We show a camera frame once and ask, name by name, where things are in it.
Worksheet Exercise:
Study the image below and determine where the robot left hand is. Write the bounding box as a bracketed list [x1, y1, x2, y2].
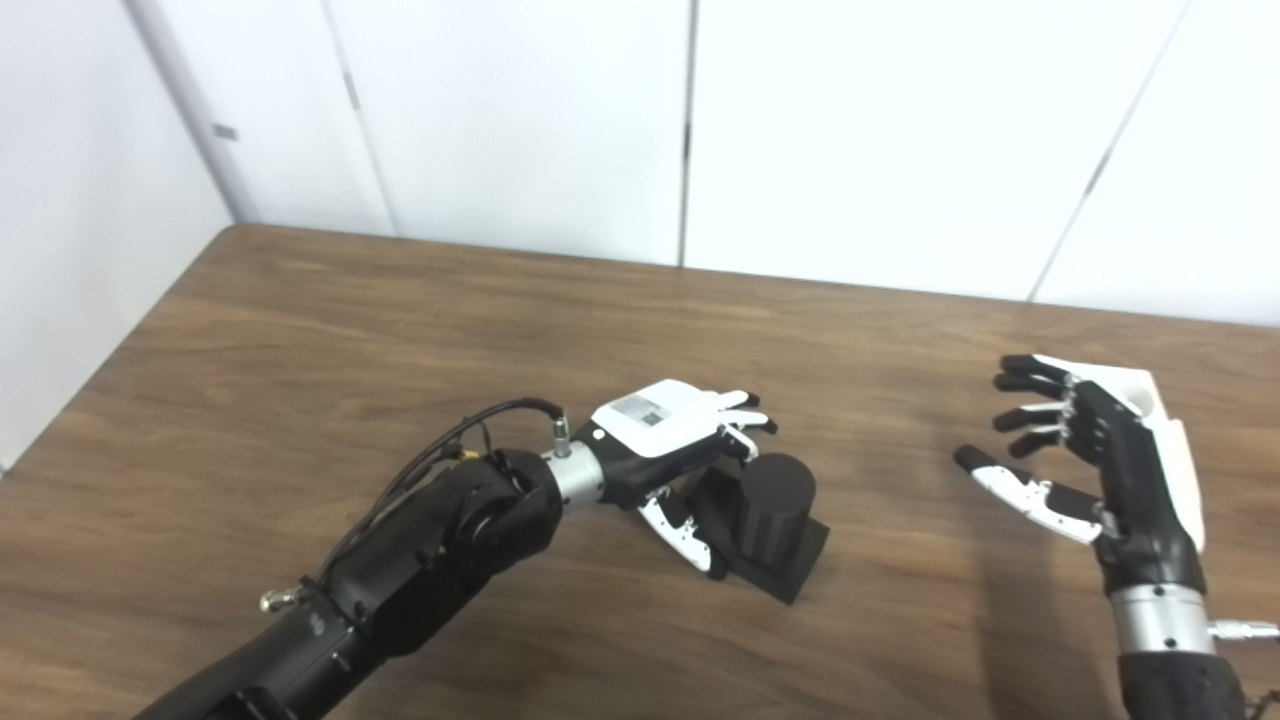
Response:
[590, 379, 779, 581]

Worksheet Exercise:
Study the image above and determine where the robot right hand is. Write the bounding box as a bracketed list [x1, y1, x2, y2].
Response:
[953, 354, 1208, 599]

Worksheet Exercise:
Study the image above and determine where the black cylinder peg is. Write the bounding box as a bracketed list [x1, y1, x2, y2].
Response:
[690, 453, 831, 606]

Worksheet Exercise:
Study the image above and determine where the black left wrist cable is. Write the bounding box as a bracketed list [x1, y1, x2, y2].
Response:
[258, 399, 573, 616]

